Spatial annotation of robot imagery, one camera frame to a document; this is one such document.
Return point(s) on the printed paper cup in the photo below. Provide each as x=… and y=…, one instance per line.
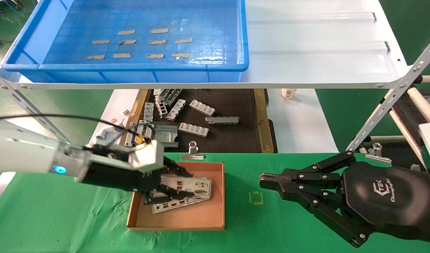
x=288, y=93

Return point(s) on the grey tape piece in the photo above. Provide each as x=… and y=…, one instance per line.
x=122, y=55
x=157, y=42
x=95, y=57
x=126, y=32
x=184, y=40
x=127, y=41
x=100, y=42
x=160, y=31
x=155, y=56
x=180, y=55

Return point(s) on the white metal shelf board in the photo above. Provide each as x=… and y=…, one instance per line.
x=306, y=52

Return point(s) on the grey slotted metal bracket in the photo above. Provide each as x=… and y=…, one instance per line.
x=193, y=129
x=175, y=110
x=202, y=108

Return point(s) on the dark grey metal bar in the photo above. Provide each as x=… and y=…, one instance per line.
x=222, y=120

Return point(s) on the blue plastic tray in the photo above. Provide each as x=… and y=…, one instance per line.
x=207, y=21

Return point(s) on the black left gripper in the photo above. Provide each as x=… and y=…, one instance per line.
x=120, y=177

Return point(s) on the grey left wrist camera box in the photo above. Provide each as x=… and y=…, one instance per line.
x=146, y=158

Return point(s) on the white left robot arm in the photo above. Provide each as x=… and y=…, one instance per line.
x=21, y=151

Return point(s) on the silver binder clip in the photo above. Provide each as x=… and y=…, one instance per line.
x=192, y=154
x=378, y=156

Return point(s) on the narrow grey metal bracket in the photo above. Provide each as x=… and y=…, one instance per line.
x=140, y=127
x=130, y=135

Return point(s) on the black conveyor mat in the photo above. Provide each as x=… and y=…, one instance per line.
x=409, y=110

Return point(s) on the dark metal bracket pile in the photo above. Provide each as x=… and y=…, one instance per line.
x=171, y=96

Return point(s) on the black office chair base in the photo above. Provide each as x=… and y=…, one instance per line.
x=6, y=5

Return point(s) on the silver metal IO shield plate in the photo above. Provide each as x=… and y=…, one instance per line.
x=179, y=207
x=197, y=189

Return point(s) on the small grey metal bracket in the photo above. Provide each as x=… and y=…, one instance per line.
x=148, y=111

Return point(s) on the cream pipe with red strip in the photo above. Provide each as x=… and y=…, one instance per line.
x=404, y=130

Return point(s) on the flat grey metal plate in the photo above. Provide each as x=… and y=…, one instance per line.
x=165, y=133

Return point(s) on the black tray with wooden rim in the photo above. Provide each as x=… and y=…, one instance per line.
x=232, y=140

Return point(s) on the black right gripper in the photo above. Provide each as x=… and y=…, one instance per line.
x=386, y=196

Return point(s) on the white plastic pipe fitting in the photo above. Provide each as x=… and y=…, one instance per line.
x=111, y=133

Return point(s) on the perforated white shelf strut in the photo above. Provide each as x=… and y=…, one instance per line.
x=28, y=105
x=394, y=91

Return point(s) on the shallow brown cardboard box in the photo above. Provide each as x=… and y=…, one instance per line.
x=186, y=219

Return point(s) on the ladder shaped metal bracket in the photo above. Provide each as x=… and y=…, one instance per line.
x=160, y=106

